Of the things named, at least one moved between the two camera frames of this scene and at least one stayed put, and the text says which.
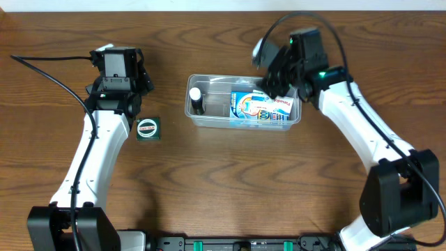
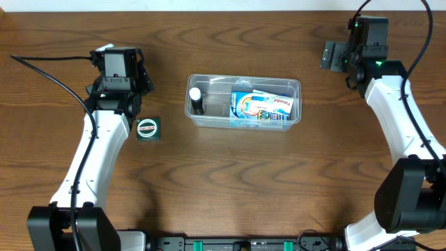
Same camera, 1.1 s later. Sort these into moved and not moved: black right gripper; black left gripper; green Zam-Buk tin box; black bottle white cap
Moved: black right gripper
Not moved: black left gripper; black bottle white cap; green Zam-Buk tin box
